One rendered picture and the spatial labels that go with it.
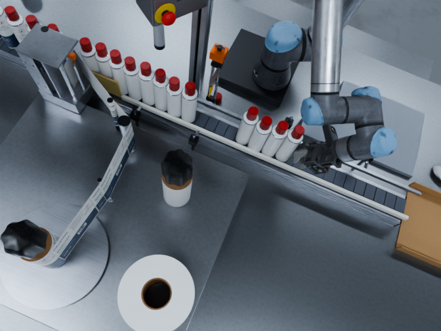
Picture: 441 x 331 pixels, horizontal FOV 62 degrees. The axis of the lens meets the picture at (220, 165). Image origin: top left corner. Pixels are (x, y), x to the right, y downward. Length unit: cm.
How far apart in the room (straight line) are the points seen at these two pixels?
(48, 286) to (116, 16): 108
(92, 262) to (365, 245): 91
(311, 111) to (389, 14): 242
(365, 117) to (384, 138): 8
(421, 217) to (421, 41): 202
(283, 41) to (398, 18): 213
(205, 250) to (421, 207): 82
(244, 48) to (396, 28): 191
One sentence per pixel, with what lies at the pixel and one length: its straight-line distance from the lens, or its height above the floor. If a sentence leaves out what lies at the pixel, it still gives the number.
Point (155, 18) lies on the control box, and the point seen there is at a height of 132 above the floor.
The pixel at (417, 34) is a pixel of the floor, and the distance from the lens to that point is 335.
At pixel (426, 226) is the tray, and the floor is 83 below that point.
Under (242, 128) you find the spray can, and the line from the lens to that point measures 121.
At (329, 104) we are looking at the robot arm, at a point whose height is 126.
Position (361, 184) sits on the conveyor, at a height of 88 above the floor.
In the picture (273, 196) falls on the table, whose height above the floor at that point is 83.
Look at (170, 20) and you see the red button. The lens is 99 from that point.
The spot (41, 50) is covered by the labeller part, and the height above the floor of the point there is 114.
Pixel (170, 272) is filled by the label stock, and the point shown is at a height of 102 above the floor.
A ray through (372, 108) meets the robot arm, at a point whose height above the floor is 125.
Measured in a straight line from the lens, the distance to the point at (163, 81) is 121.
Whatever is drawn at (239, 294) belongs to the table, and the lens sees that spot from 124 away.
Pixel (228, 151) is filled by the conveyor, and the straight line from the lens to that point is 130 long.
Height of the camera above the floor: 205
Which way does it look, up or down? 67 degrees down
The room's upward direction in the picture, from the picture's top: 17 degrees clockwise
